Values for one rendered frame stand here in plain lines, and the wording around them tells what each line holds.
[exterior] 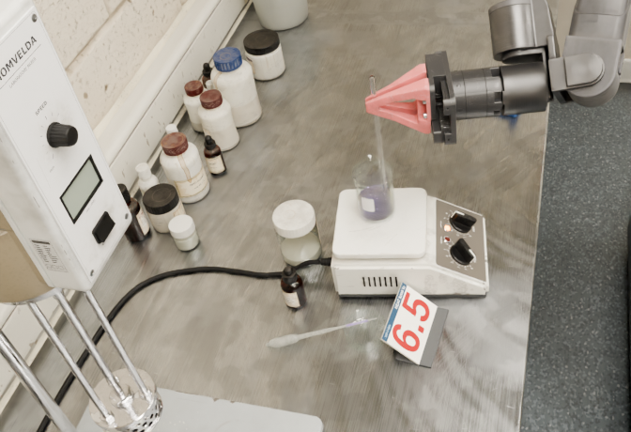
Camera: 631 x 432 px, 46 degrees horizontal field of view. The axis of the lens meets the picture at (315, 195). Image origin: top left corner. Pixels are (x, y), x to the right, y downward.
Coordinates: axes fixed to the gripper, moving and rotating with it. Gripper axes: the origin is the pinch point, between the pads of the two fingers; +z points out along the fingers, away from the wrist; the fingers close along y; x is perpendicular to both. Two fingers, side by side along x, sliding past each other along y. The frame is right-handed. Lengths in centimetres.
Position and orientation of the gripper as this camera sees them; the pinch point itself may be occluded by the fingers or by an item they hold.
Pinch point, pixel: (373, 104)
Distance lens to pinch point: 88.0
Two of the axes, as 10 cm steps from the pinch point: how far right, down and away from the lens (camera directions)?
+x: 1.5, 7.1, 6.9
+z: -9.9, 0.9, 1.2
